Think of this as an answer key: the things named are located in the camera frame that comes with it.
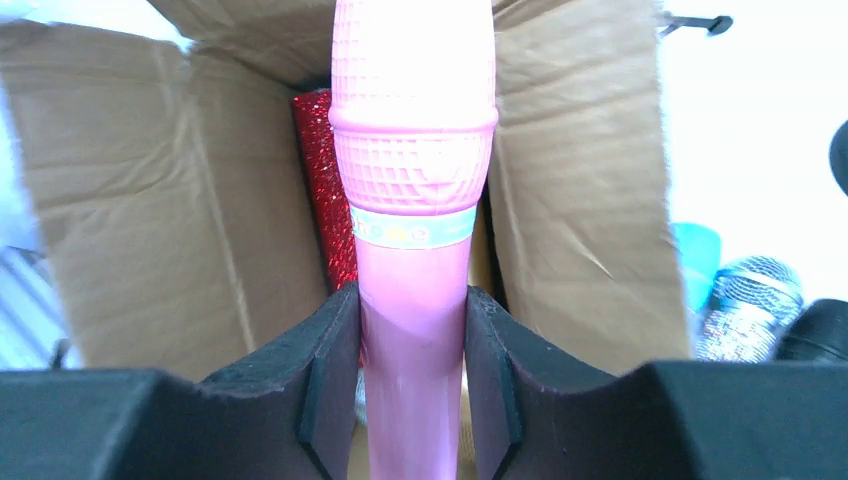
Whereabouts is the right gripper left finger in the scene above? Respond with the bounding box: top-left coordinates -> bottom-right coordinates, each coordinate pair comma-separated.
1,284 -> 360,479

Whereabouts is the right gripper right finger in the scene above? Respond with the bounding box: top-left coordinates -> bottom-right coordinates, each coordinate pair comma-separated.
465,288 -> 847,479

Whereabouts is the brown cardboard box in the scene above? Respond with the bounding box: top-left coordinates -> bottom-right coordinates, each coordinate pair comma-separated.
1,1 -> 689,383

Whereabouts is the silver glitter microphone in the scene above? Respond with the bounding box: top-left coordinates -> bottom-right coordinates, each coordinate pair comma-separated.
694,255 -> 804,363

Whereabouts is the pink microphone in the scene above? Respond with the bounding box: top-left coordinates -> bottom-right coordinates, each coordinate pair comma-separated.
329,1 -> 498,479

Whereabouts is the black tripod shock-mount stand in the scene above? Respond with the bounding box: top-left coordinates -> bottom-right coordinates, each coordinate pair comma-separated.
658,12 -> 734,38

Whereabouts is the blue microphone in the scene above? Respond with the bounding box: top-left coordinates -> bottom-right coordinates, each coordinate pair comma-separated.
671,222 -> 722,312

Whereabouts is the red glitter microphone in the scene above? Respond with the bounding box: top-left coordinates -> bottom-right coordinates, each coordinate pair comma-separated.
293,89 -> 357,291

